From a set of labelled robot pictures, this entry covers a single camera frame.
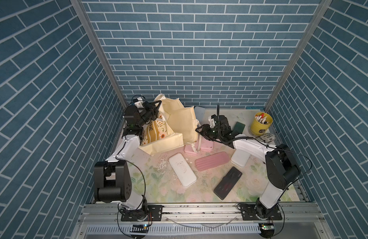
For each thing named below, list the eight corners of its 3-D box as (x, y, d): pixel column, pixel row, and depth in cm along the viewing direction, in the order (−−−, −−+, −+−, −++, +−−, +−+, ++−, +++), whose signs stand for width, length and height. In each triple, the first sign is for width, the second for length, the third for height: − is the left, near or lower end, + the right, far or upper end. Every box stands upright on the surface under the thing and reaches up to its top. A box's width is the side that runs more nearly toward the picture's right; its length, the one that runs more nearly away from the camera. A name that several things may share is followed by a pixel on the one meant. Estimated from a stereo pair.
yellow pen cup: (250, 137, 105) (257, 125, 95) (246, 124, 113) (252, 112, 102) (267, 137, 105) (276, 125, 95) (262, 124, 113) (269, 112, 102)
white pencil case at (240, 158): (229, 161, 93) (230, 159, 91) (235, 148, 99) (236, 146, 97) (243, 169, 90) (245, 167, 88) (249, 155, 96) (250, 153, 94)
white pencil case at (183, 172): (184, 190, 82) (184, 189, 81) (166, 159, 94) (166, 157, 92) (198, 180, 86) (199, 179, 84) (179, 152, 98) (179, 150, 96)
